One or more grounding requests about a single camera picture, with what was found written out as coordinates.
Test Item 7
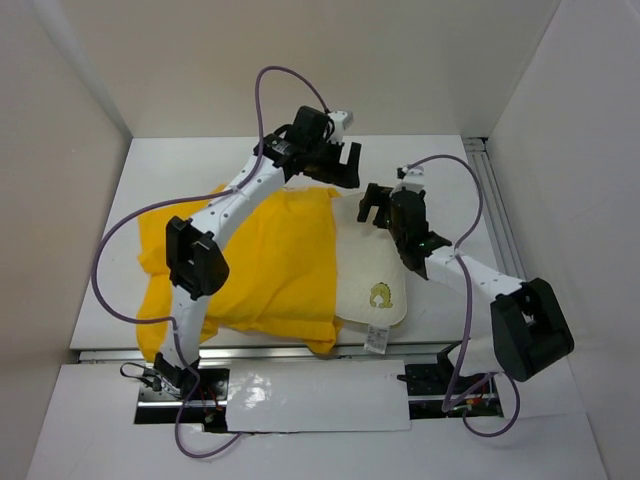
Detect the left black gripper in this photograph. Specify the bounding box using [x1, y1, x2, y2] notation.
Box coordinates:
[303, 135, 360, 189]

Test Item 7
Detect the cream quilted pillow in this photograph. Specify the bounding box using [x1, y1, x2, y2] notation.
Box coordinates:
[279, 187, 409, 354]

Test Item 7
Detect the yellow pillowcase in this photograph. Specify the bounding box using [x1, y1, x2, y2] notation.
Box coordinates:
[136, 187, 341, 362]

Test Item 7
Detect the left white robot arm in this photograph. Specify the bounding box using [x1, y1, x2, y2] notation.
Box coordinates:
[154, 106, 361, 399]

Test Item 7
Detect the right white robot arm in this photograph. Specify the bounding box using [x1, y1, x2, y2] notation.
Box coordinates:
[357, 183, 575, 392]

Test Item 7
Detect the white cover plate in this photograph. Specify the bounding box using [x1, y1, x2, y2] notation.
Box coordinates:
[226, 360, 411, 433]

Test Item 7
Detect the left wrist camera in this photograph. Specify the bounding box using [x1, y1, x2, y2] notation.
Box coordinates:
[328, 110, 354, 144]

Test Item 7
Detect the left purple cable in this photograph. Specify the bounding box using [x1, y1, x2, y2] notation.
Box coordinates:
[91, 64, 331, 460]

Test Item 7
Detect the aluminium side rail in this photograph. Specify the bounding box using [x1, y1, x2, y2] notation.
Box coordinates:
[462, 137, 526, 279]

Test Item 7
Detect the aluminium front rail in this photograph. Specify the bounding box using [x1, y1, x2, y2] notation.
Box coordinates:
[78, 342, 449, 363]

